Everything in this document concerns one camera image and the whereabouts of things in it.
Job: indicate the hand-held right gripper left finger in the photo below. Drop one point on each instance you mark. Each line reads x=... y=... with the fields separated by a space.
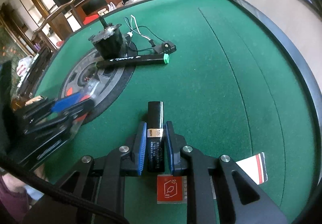
x=140 y=148

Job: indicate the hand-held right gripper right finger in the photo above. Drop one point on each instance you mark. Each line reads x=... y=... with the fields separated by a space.
x=169 y=148

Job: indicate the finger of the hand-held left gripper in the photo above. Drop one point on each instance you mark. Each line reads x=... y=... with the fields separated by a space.
x=66 y=103
x=73 y=119

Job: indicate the black tube gold band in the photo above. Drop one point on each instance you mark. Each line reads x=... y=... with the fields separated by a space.
x=155 y=118

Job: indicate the black slatted rack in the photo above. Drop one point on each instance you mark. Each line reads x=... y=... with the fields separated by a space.
x=37 y=68

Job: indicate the round grey table control panel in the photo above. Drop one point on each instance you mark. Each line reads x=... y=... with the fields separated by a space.
x=113 y=80

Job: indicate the white red plastic bag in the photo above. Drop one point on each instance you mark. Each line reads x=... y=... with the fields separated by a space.
x=24 y=65

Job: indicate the small red object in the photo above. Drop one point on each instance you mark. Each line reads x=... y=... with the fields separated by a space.
x=60 y=43

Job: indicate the person's torso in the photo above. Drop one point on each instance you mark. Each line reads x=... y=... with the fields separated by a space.
x=10 y=201

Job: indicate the black cylindrical motor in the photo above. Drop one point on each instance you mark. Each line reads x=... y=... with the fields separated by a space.
x=108 y=43

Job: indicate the black marker green cap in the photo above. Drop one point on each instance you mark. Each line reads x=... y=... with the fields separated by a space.
x=130 y=59

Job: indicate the white box red stripe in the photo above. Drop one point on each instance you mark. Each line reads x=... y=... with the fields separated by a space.
x=251 y=167

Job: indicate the red cloth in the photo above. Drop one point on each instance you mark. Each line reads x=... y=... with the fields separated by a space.
x=90 y=19

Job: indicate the pink white plastic bag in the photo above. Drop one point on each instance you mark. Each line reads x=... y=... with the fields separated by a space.
x=110 y=6

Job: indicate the wooden chair curved rail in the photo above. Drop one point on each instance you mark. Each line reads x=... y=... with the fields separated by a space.
x=57 y=10

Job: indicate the small black switch box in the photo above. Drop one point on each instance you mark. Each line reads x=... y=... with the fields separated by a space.
x=166 y=46

